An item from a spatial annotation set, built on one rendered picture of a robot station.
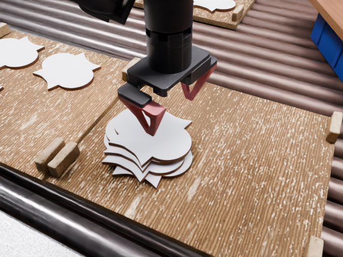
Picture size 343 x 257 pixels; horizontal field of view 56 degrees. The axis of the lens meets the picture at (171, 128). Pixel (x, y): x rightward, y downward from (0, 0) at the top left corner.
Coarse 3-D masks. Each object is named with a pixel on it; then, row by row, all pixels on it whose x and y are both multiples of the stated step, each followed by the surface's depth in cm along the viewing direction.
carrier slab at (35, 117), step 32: (96, 64) 74; (0, 96) 66; (32, 96) 66; (64, 96) 66; (96, 96) 66; (0, 128) 59; (32, 128) 59; (64, 128) 59; (0, 160) 54; (32, 160) 54
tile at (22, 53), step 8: (0, 40) 80; (8, 40) 80; (16, 40) 80; (24, 40) 80; (0, 48) 77; (8, 48) 77; (16, 48) 77; (24, 48) 77; (32, 48) 77; (40, 48) 77; (0, 56) 75; (8, 56) 75; (16, 56) 75; (24, 56) 75; (32, 56) 75; (0, 64) 72; (8, 64) 72; (16, 64) 72; (24, 64) 72; (32, 64) 73
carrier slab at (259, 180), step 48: (240, 96) 66; (96, 144) 56; (192, 144) 56; (240, 144) 56; (288, 144) 56; (96, 192) 49; (144, 192) 49; (192, 192) 49; (240, 192) 49; (288, 192) 49; (192, 240) 44; (240, 240) 44; (288, 240) 44
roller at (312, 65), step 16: (32, 0) 105; (48, 0) 102; (64, 0) 102; (128, 16) 94; (192, 32) 87; (224, 48) 84; (240, 48) 82; (256, 48) 82; (288, 64) 79; (304, 64) 77; (320, 64) 77
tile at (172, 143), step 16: (128, 112) 57; (128, 128) 54; (160, 128) 54; (176, 128) 54; (112, 144) 52; (128, 144) 52; (144, 144) 52; (160, 144) 52; (176, 144) 52; (144, 160) 50; (160, 160) 50; (176, 160) 50
